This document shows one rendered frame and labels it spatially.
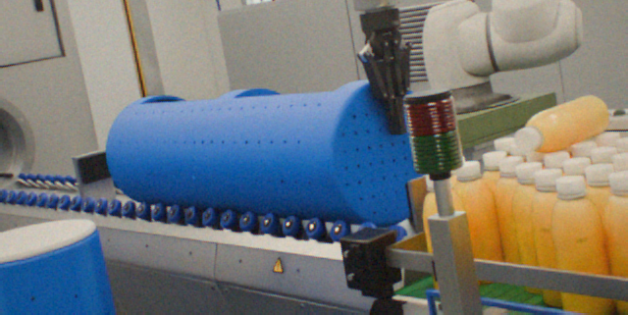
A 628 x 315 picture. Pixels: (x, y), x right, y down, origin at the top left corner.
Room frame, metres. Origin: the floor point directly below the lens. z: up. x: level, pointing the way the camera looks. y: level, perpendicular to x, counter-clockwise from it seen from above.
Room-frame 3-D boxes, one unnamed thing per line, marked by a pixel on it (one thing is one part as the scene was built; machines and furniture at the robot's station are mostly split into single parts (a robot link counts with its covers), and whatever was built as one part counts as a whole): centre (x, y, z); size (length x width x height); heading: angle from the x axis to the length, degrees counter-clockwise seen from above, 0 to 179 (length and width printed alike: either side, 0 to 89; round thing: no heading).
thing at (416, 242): (1.66, -0.22, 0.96); 0.40 x 0.01 x 0.03; 129
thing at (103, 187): (2.75, 0.67, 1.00); 0.10 x 0.04 x 0.15; 129
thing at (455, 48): (2.45, -0.38, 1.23); 0.18 x 0.16 x 0.22; 68
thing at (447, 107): (1.19, -0.14, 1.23); 0.06 x 0.06 x 0.04
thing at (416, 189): (1.72, -0.17, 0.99); 0.10 x 0.02 x 0.12; 129
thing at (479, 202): (1.53, -0.22, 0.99); 0.07 x 0.07 x 0.18
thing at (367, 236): (1.56, -0.05, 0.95); 0.10 x 0.07 x 0.10; 129
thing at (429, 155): (1.19, -0.14, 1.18); 0.06 x 0.06 x 0.05
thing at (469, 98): (2.46, -0.36, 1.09); 0.22 x 0.18 x 0.06; 43
